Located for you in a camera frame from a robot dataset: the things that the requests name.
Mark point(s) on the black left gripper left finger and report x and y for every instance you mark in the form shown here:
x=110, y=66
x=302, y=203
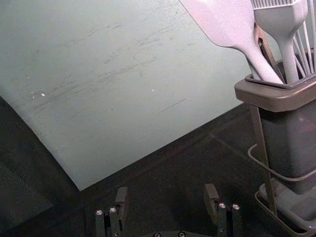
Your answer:
x=116, y=222

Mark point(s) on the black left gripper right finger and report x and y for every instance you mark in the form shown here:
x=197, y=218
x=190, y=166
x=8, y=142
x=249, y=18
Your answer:
x=223, y=219

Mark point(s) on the black table cloth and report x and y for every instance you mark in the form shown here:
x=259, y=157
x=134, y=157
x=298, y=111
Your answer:
x=172, y=172

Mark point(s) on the black rack with steel bars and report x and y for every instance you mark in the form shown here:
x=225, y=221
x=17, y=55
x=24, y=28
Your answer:
x=265, y=158

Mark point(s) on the dark grey utensil holder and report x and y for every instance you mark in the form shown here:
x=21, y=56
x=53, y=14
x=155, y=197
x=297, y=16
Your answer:
x=288, y=138

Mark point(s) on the pale grey spatula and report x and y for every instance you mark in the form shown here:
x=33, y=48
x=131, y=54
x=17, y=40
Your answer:
x=229, y=27

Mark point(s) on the pale grey silicone brush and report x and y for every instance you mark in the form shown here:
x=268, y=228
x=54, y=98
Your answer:
x=279, y=22

